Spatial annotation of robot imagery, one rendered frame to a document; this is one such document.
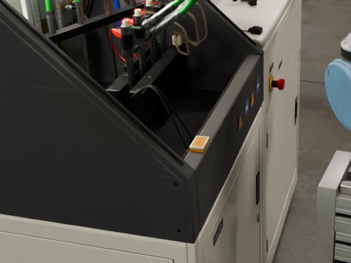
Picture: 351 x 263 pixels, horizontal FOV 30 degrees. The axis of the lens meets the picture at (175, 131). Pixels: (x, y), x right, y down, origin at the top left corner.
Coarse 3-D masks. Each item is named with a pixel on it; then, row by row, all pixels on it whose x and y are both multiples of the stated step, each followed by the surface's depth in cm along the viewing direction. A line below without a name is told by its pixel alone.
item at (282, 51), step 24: (216, 0) 217; (288, 24) 222; (264, 48) 187; (288, 48) 226; (264, 72) 189; (288, 72) 232; (264, 96) 193; (288, 96) 237; (264, 120) 196; (288, 120) 243; (264, 144) 200; (288, 144) 249; (264, 168) 204; (288, 168) 255; (264, 192) 208; (288, 192) 262; (264, 216) 213; (264, 240) 217
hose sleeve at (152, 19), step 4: (168, 4) 149; (172, 4) 148; (164, 8) 149; (168, 8) 149; (172, 8) 148; (160, 12) 150; (164, 12) 150; (168, 12) 149; (152, 16) 152; (156, 16) 151; (160, 16) 150; (164, 16) 150; (148, 20) 152; (152, 20) 151; (156, 20) 151; (152, 24) 152
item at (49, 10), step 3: (45, 0) 159; (48, 0) 158; (177, 0) 147; (180, 0) 147; (183, 0) 147; (45, 3) 159; (48, 3) 159; (174, 3) 148; (177, 3) 148; (180, 3) 148; (48, 6) 159; (51, 6) 160; (177, 6) 149; (48, 9) 160; (51, 9) 160; (48, 12) 160; (51, 12) 160; (48, 15) 160
